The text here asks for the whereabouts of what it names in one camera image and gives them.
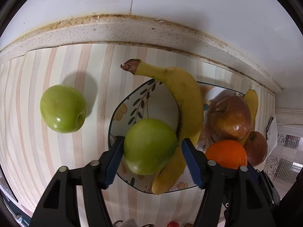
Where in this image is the yellow banana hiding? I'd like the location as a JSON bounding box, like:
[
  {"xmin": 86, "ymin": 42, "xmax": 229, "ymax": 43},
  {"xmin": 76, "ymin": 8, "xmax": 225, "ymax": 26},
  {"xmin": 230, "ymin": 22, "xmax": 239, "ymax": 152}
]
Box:
[
  {"xmin": 238, "ymin": 89, "xmax": 259, "ymax": 146},
  {"xmin": 120, "ymin": 59, "xmax": 204, "ymax": 195}
]

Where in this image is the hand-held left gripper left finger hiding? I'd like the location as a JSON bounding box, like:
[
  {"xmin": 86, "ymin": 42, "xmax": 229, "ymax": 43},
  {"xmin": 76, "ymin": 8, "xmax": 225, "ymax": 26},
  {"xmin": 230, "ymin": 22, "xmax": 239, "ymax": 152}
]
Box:
[{"xmin": 33, "ymin": 136, "xmax": 125, "ymax": 227}]

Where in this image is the white folded paper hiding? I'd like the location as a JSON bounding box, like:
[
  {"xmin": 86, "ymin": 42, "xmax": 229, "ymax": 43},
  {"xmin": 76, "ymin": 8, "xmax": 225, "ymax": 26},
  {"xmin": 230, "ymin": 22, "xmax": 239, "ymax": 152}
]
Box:
[{"xmin": 266, "ymin": 115, "xmax": 279, "ymax": 152}]

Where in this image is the dark red apple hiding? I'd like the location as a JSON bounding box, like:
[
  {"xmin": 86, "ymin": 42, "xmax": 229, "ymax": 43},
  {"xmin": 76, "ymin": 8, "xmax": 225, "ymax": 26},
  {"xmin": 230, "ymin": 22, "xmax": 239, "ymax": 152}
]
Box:
[{"xmin": 208, "ymin": 95, "xmax": 252, "ymax": 141}]

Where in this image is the green apple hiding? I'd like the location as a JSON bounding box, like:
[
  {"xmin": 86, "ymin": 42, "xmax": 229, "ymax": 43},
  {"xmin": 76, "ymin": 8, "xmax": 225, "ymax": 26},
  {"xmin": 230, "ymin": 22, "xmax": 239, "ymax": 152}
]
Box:
[
  {"xmin": 123, "ymin": 119, "xmax": 178, "ymax": 176},
  {"xmin": 39, "ymin": 84, "xmax": 88, "ymax": 133}
]

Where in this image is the brownish red apple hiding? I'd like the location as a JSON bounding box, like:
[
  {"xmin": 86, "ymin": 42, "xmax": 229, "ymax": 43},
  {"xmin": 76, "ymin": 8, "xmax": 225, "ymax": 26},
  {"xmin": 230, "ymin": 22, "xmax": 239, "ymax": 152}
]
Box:
[{"xmin": 243, "ymin": 131, "xmax": 269, "ymax": 167}]

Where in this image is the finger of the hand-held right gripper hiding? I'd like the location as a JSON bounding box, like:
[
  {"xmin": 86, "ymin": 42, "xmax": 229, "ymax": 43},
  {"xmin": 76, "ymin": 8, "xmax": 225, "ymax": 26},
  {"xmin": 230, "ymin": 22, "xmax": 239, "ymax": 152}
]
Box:
[{"xmin": 247, "ymin": 164, "xmax": 281, "ymax": 207}]

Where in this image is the orange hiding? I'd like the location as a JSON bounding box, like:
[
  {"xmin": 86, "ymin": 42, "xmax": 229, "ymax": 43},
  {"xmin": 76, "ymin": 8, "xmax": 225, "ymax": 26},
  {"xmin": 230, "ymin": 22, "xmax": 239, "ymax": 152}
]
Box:
[{"xmin": 205, "ymin": 139, "xmax": 248, "ymax": 171}]

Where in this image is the striped cat print mat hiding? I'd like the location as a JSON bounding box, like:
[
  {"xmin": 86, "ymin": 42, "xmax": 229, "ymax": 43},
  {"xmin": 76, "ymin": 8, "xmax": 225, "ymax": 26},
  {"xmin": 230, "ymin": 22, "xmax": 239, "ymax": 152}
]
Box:
[{"xmin": 0, "ymin": 43, "xmax": 276, "ymax": 227}]

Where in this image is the oval floral ceramic plate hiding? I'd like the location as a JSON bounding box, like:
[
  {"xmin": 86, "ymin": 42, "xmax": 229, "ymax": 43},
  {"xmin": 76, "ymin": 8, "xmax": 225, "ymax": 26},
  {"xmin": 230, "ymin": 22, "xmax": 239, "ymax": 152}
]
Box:
[{"xmin": 108, "ymin": 78, "xmax": 247, "ymax": 194}]

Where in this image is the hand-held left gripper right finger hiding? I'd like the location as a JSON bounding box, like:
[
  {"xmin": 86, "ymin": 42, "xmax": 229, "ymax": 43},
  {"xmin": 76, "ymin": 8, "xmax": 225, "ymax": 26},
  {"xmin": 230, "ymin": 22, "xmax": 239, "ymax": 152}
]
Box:
[{"xmin": 181, "ymin": 138, "xmax": 276, "ymax": 227}]

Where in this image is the window with patterned film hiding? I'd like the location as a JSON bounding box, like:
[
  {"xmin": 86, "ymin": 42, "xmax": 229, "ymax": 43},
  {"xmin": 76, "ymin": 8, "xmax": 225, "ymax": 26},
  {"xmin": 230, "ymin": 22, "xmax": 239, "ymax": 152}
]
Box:
[{"xmin": 263, "ymin": 132, "xmax": 303, "ymax": 194}]

